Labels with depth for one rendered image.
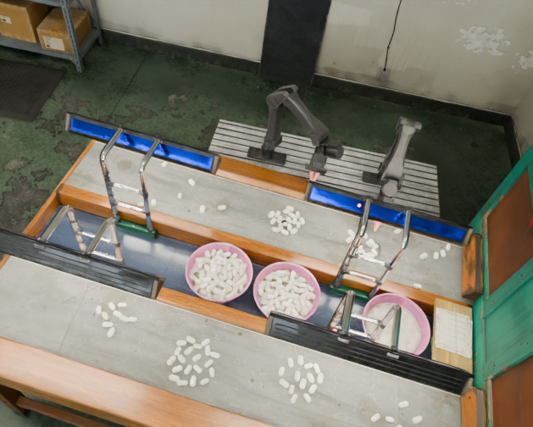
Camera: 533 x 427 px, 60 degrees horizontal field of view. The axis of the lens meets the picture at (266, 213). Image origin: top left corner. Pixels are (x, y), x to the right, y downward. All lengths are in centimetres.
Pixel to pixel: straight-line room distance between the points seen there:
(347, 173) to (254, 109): 145
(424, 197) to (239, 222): 99
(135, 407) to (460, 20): 319
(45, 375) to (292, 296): 91
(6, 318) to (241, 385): 88
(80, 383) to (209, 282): 58
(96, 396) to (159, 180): 96
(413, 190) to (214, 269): 113
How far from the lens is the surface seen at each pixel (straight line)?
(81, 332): 184
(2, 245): 168
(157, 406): 168
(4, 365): 184
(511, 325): 181
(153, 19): 409
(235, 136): 249
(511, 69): 406
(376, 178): 243
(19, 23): 418
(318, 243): 203
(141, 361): 176
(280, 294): 189
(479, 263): 210
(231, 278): 189
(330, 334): 143
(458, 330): 200
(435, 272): 214
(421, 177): 258
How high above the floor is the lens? 239
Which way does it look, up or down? 52 degrees down
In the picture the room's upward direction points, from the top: 11 degrees clockwise
